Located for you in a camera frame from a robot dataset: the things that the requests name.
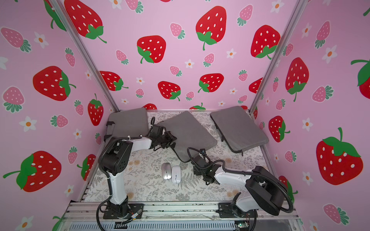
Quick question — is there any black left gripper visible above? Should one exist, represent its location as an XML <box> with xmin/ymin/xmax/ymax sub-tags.
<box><xmin>156</xmin><ymin>131</ymin><xmax>177</xmax><ymax>148</ymax></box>

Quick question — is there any grey laptop bag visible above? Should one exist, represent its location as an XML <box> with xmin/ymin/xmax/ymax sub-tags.
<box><xmin>158</xmin><ymin>111</ymin><xmax>217</xmax><ymax>163</ymax></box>
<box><xmin>210</xmin><ymin>106</ymin><xmax>269</xmax><ymax>153</ymax></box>
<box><xmin>104</xmin><ymin>108</ymin><xmax>149</xmax><ymax>144</ymax></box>

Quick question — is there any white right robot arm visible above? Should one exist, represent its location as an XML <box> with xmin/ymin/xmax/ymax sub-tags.
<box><xmin>187</xmin><ymin>147</ymin><xmax>294</xmax><ymax>218</ymax></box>

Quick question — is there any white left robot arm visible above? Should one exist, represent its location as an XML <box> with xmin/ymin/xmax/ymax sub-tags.
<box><xmin>98</xmin><ymin>117</ymin><xmax>177</xmax><ymax>218</ymax></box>

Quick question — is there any silver computer mouse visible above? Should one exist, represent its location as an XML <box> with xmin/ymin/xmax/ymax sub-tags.
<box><xmin>161</xmin><ymin>162</ymin><xmax>172</xmax><ymax>180</ymax></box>

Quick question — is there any white computer mouse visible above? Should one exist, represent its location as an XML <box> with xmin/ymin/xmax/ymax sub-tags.
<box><xmin>171</xmin><ymin>166</ymin><xmax>181</xmax><ymax>184</ymax></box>

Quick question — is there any floral patterned table mat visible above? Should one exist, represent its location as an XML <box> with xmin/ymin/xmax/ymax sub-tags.
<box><xmin>83</xmin><ymin>111</ymin><xmax>281</xmax><ymax>203</ymax></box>

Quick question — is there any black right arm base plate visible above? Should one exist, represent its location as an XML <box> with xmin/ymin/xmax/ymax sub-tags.
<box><xmin>216</xmin><ymin>203</ymin><xmax>258</xmax><ymax>218</ymax></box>

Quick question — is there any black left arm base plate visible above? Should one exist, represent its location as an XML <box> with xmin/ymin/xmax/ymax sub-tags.
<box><xmin>103</xmin><ymin>203</ymin><xmax>144</xmax><ymax>219</ymax></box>

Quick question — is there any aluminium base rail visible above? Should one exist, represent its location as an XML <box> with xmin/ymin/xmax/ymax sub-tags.
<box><xmin>57</xmin><ymin>201</ymin><xmax>304</xmax><ymax>231</ymax></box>

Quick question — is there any aluminium frame post left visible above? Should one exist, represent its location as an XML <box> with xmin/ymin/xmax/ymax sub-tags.
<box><xmin>50</xmin><ymin>0</ymin><xmax>120</xmax><ymax>112</ymax></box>

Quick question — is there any aluminium frame post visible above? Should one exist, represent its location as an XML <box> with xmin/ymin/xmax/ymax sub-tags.
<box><xmin>249</xmin><ymin>0</ymin><xmax>308</xmax><ymax>115</ymax></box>
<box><xmin>50</xmin><ymin>0</ymin><xmax>120</xmax><ymax>112</ymax></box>

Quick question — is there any aluminium frame post right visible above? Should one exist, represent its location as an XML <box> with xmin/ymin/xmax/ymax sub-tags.
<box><xmin>249</xmin><ymin>0</ymin><xmax>308</xmax><ymax>115</ymax></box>

